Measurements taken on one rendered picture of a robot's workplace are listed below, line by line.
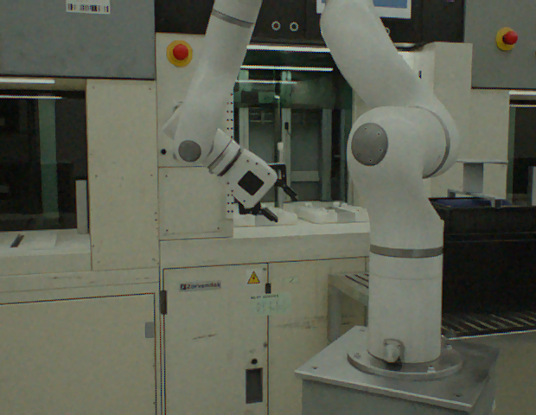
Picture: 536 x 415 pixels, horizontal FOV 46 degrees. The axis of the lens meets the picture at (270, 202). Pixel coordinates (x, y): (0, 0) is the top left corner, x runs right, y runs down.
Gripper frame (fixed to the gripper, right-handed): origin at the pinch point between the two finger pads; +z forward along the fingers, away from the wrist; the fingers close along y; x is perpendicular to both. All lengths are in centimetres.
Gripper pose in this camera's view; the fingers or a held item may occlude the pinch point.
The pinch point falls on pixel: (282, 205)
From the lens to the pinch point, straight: 141.9
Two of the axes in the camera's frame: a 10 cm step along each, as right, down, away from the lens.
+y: 6.6, -7.2, -2.2
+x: -0.2, -3.1, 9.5
